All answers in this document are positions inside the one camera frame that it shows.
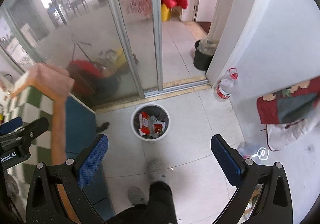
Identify white trash bin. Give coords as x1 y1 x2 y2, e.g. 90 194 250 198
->
130 104 171 142

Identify crushed clear plastic bottle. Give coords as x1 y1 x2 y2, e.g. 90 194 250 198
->
236 141 269 163

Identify blue cabinet panel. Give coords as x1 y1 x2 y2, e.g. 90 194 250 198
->
66 96 114 221

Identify clear plastic bag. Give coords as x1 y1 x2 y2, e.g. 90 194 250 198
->
266 110 319 151

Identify dark rag on floor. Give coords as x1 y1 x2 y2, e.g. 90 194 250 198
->
96 122 110 133

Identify grey left slipper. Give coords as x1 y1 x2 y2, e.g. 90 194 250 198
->
127 187 147 206

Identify grey slipper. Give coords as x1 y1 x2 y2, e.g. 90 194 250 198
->
127 187 147 206
148 160 167 183

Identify black trouser legs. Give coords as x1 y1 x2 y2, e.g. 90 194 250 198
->
106 182 177 224

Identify grey right slipper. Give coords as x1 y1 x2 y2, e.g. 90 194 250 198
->
148 160 167 183

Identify large clear water bottle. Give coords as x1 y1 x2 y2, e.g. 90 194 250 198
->
214 67 239 101

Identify red and white wrapper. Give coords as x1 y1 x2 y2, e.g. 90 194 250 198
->
138 112 165 139

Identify black bucket with mop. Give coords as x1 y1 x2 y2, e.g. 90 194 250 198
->
193 39 219 71

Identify yellow bin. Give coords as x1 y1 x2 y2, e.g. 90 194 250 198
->
161 4 171 22

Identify sliding glass door frame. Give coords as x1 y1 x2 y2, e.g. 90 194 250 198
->
108 0 208 99

